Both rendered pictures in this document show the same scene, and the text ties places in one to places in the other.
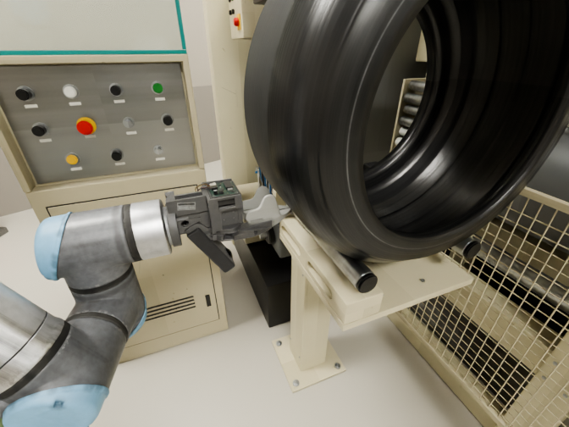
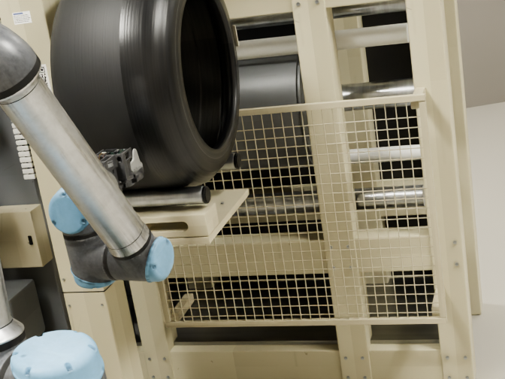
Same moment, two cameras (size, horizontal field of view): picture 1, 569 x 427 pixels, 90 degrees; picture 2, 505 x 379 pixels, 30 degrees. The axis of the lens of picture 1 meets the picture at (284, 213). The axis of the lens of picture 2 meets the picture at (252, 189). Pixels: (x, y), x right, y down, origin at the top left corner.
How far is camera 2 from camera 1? 189 cm
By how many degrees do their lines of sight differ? 47
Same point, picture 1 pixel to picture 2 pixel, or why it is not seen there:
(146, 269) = not seen: outside the picture
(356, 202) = (190, 125)
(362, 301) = (210, 210)
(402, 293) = (219, 213)
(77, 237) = not seen: hidden behind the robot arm
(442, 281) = (234, 198)
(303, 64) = (149, 59)
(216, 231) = (125, 180)
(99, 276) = not seen: hidden behind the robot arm
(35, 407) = (162, 241)
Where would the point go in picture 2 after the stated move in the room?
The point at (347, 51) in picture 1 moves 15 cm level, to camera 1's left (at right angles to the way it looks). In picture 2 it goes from (168, 48) to (122, 63)
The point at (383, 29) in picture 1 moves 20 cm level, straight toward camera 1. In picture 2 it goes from (174, 35) to (224, 38)
